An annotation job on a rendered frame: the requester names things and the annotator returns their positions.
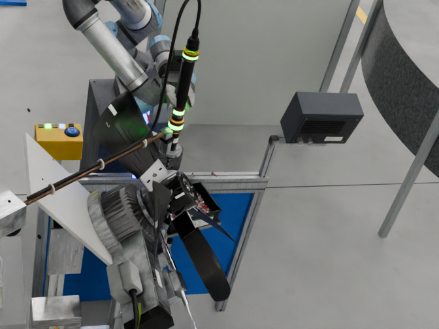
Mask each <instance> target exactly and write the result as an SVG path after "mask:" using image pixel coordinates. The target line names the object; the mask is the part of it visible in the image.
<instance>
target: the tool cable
mask: <svg viewBox="0 0 439 329"><path fill-rule="evenodd" d="M188 2H189V0H185V1H184V3H183V4H182V6H181V8H180V11H179V13H178V17H177V20H176V25H175V28H174V33H173V36H172V42H171V48H170V52H169V58H168V61H167V68H166V71H165V78H164V82H163V88H162V92H161V97H160V101H159V106H158V109H157V114H156V117H155V120H154V123H153V125H152V127H151V129H150V130H149V131H148V132H147V134H146V135H144V136H143V137H142V138H141V139H140V140H138V141H136V142H135V143H133V144H131V145H130V146H127V147H126V148H124V149H122V150H120V151H118V152H116V153H114V154H112V155H110V156H108V157H106V158H104V159H99V160H98V161H97V162H96V163H94V164H92V165H90V166H88V167H86V168H84V169H82V170H80V171H78V172H76V173H74V174H72V175H70V176H68V177H66V178H64V179H62V180H60V181H58V182H56V183H54V184H51V183H50V184H48V186H47V187H45V188H44V189H41V190H40V191H37V192H36V193H33V194H32V195H29V196H27V199H28V200H30V199H32V198H34V197H36V196H38V195H40V194H42V193H44V192H46V191H48V190H50V189H51V190H52V193H51V195H53V194H54V193H55V188H54V187H56V186H58V185H60V184H62V183H64V182H66V181H68V180H70V179H72V178H74V177H76V176H78V175H80V174H82V173H84V172H86V171H88V170H90V169H92V168H94V167H96V166H98V165H101V166H102V168H100V170H102V169H103V168H104V167H105V164H104V162H106V161H108V160H110V159H112V158H114V157H116V156H117V155H119V154H121V153H123V152H125V151H127V150H129V149H131V148H133V147H135V146H136V145H138V144H139V143H141V142H144V146H143V148H145V147H146V146H147V140H146V138H148V137H149V136H150V134H151V133H152V131H153V130H154V128H155V126H156V124H157V121H158V119H159V115H160V112H161V107H162V104H163V98H164V94H165V89H166V85H167V79H168V75H169V69H170V65H171V59H172V53H173V50H174V43H175V40H176V35H177V31H178V26H179V23H180V19H181V16H182V13H183V11H184V9H185V7H186V5H187V3H188ZM197 2H198V10H197V19H196V23H195V30H198V26H199V20H200V16H201V0H197Z"/></svg>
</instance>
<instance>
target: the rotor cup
mask: <svg viewBox="0 0 439 329"><path fill-rule="evenodd" d="M174 174H176V175H175V176H173V177H171V176H172V175H174ZM174 174H172V175H170V176H169V177H171V178H169V177H167V178H165V179H163V180H162V181H161V183H160V184H161V185H164V186H165V187H166V188H168V189H169V190H170V189H172V195H171V196H172V200H171V202H169V205H170V207H169V208H167V212H166V216H165V217H166V218H165V220H164V222H163V224H162V225H161V226H162V227H167V226H169V225H170V224H171V215H170V214H173V215H180V214H181V213H183V212H184V211H185V210H186V211H187V210H188V209H190V208H192V207H194V206H196V205H197V204H198V203H199V199H198V196H197V193H196V191H195V189H194V187H193V185H192V183H191V182H190V180H189V179H188V177H187V176H186V175H185V174H184V173H183V172H181V171H177V172H175V173H174ZM168 178H169V179H168ZM186 185H188V186H189V188H190V191H189V190H188V189H187V187H186ZM141 191H142V197H143V199H144V202H145V205H146V207H147V209H148V210H149V212H150V213H151V215H152V217H153V218H154V200H153V191H151V192H150V193H149V192H148V190H147V189H146V188H145V186H143V187H142V190H141ZM181 193H184V195H182V196H181V197H179V198H177V199H176V198H175V197H176V196H178V195H179V194H181Z"/></svg>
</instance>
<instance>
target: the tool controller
mask: <svg viewBox="0 0 439 329"><path fill-rule="evenodd" d="M363 116H364V113H363V109H362V107H361V104H360V102H359V98H358V96H357V94H356V93H324V92H302V91H297V92H295V94H294V96H293V98H292V100H291V102H290V103H289V106H288V107H287V109H286V111H285V113H284V115H283V117H282V118H281V120H280V123H281V126H282V130H283V134H284V138H285V142H286V143H294V144H299V145H301V144H308V145H310V144H345V143H346V141H347V140H348V138H349V137H350V136H351V134H352V132H353V131H354V130H355V128H356V126H358V124H359V122H360V121H361V120H362V118H363Z"/></svg>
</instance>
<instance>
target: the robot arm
mask: <svg viewBox="0 0 439 329"><path fill-rule="evenodd" d="M100 1H102V0H62V4H63V10H64V12H65V15H66V17H67V19H68V21H69V23H70V24H71V25H72V26H73V28H74V29H75V30H76V31H81V32H82V34H83V35H84V36H85V37H86V38H87V39H88V41H89V42H90V43H91V45H92V46H93V47H94V48H95V49H96V50H97V51H98V53H99V54H100V55H101V57H102V58H103V59H104V60H105V61H106V62H107V63H108V65H109V66H110V68H111V69H112V70H113V71H114V72H115V73H116V74H117V77H118V80H119V81H120V82H121V83H122V85H123V86H125V87H127V88H128V89H129V90H130V92H131V93H132V94H133V97H134V99H135V100H136V102H137V104H138V107H139V108H140V111H141V112H142V114H146V113H147V112H149V111H150V110H151V109H152V108H155V106H157V105H158V104H159V101H160V97H161V92H162V88H163V82H164V78H165V71H166V68H167V61H168V58H169V52H170V48H171V42H172V41H171V40H170V38H168V37H167V36H165V35H158V36H156V37H154V38H153V39H152V40H151V42H150V53H151V55H152V58H153V60H152V59H151V57H150V56H149V55H147V54H145V53H144V52H141V51H140V50H138V49H137V48H136V47H135V46H137V45H138V44H139V43H141V42H142V41H143V40H144V39H145V38H146V37H148V36H149V35H151V34H152V33H153V32H154V31H156V30H158V29H159V27H160V26H161V25H162V24H163V19H162V17H161V15H160V13H159V12H158V10H157V9H156V7H155V6H154V4H153V3H152V2H151V1H150V0H104V1H109V3H110V4H111V5H112V6H113V7H114V8H115V9H116V10H117V11H118V12H119V13H120V19H119V20H118V21H116V22H113V21H111V20H110V21H108V22H105V23H104V22H103V21H102V19H100V17H99V11H98V10H97V9H96V8H95V5H96V4H97V3H99V2H100ZM182 55H183V50H176V49H175V48H174V50H173V53H172V59H171V65H170V69H169V75H168V79H167V85H166V89H165V94H164V98H163V103H165V104H167V110H168V109H169V107H170V105H171V104H172V105H173V106H174V107H177V98H176V97H175V96H176V94H175V93H176V86H177V83H178V77H179V73H180V66H181V62H182ZM154 65H155V67H156V70H157V73H158V75H157V76H156V77H155V78H154V79H152V80H150V79H149V77H148V76H149V75H150V73H151V72H152V69H153V67H154ZM195 81H196V77H195V74H194V73H193V74H192V78H191V83H190V87H189V93H188V96H187V101H186V107H187V110H189V109H190V108H192V107H193V105H194V102H195V85H194V83H195Z"/></svg>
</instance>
